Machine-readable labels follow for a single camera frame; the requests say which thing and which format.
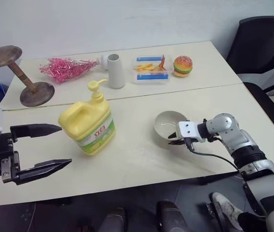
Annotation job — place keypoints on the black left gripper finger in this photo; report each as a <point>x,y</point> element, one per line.
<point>45,168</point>
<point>37,129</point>

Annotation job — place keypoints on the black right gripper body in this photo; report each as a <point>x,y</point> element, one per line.
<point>181,140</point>

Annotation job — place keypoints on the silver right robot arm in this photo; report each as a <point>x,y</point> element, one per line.
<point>248,147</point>

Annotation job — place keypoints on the white ceramic bowl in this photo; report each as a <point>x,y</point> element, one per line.
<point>166,124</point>

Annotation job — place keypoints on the yellow pump dispenser bottle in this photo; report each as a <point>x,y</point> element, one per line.
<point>88,120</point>

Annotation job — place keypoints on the pink flowers in clear wrap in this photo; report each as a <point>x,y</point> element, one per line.
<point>64,68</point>

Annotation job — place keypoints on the clear plastic food container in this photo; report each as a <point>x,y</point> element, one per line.
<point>151,72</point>

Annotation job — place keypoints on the toy hamburger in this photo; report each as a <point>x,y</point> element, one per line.
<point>182,66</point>

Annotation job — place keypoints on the orange toy shrimp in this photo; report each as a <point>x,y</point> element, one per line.
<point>161,64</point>

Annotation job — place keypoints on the yellow toy fries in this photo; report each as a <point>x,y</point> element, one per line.
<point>144,67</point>

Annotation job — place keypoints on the dark rounded shape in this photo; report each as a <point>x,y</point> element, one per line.
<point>115,221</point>
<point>169,217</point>

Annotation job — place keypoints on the white worn shoe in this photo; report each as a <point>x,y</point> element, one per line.
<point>225,207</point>

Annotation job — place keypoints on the white cylindrical vase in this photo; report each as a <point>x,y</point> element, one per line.
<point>115,72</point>

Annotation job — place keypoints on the black mesh office chair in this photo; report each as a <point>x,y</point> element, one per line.
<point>260,60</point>

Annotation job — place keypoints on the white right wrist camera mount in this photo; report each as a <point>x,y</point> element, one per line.
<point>187,128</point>

